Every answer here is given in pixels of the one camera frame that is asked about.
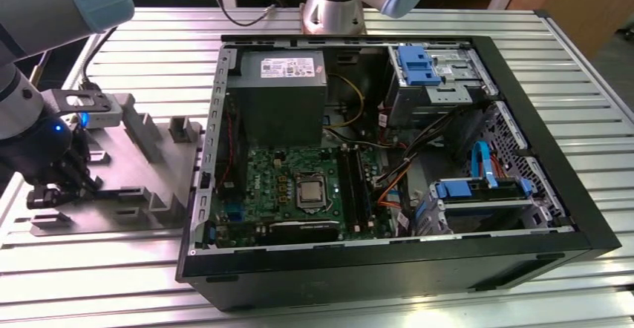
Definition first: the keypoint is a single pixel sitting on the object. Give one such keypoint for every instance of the black camera bracket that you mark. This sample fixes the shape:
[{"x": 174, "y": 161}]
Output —
[{"x": 55, "y": 99}]

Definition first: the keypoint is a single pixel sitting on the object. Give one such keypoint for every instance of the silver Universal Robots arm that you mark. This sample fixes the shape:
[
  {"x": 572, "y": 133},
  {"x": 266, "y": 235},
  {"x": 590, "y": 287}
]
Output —
[{"x": 39, "y": 9}]

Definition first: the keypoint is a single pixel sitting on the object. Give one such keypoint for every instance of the black open PC case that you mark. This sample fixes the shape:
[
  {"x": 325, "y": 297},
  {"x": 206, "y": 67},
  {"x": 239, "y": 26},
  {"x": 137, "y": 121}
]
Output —
[{"x": 346, "y": 279}]

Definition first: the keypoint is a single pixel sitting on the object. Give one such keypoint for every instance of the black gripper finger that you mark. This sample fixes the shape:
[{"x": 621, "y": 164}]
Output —
[
  {"x": 71, "y": 189},
  {"x": 90, "y": 172}
]

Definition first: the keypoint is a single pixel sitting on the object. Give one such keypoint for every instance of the hard disk in blue carrier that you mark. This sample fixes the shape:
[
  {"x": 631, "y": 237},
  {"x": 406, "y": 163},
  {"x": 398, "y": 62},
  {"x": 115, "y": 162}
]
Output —
[{"x": 456, "y": 189}]

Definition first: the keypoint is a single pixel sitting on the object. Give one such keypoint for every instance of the blue plastic drive carrier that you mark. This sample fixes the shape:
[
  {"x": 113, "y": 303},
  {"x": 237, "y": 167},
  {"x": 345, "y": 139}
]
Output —
[{"x": 414, "y": 64}]

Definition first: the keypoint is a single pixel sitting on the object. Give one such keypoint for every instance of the black graphics card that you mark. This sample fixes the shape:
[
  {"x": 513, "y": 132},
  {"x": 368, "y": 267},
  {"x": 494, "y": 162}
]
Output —
[{"x": 302, "y": 231}]

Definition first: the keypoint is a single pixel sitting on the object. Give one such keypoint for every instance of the metal drive cage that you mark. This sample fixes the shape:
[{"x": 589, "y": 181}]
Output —
[{"x": 450, "y": 94}]

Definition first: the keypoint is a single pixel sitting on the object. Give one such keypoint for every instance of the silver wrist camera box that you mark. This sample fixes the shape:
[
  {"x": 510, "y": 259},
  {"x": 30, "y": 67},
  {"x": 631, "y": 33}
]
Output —
[{"x": 106, "y": 118}]

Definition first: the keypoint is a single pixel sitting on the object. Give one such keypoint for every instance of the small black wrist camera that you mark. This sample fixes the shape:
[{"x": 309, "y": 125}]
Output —
[{"x": 42, "y": 199}]

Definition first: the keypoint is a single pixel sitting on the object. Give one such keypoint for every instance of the green motherboard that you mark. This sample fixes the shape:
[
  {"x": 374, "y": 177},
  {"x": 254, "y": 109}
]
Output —
[{"x": 267, "y": 164}]

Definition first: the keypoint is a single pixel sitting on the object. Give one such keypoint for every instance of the silver CPU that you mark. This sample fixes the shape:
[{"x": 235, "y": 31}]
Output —
[{"x": 312, "y": 190}]

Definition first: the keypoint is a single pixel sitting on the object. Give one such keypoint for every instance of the grey power supply unit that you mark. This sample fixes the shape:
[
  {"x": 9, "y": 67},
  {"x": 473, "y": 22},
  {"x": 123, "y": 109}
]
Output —
[{"x": 278, "y": 113}]

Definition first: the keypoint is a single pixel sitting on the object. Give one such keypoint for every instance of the dark RAM stick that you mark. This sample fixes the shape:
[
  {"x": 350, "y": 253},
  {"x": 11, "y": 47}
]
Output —
[{"x": 123, "y": 193}]

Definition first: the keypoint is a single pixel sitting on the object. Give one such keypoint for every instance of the grey parts rack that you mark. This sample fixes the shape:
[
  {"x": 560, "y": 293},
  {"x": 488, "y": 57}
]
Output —
[{"x": 134, "y": 172}]

